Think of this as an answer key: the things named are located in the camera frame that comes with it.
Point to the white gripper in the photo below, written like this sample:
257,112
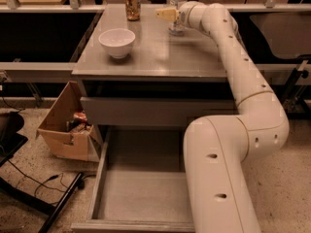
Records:
181,16

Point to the clear plastic water bottle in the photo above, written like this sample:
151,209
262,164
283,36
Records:
176,28

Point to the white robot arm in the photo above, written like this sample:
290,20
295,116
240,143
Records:
215,146

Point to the grey drawer cabinet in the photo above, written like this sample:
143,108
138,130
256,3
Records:
150,87

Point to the grey top drawer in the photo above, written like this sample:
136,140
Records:
151,111

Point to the open grey middle drawer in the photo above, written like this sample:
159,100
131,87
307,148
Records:
140,185

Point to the patterned drink can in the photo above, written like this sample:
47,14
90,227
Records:
132,9

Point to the white ceramic bowl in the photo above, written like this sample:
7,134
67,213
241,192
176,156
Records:
117,42

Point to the grey chair seat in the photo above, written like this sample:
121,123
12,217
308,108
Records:
287,34

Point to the red item in box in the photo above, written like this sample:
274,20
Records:
80,117

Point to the brown cardboard box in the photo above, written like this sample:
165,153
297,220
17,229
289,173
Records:
65,136

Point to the black chair base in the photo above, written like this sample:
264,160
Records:
36,171

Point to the grey metal table frame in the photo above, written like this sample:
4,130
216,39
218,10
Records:
39,70

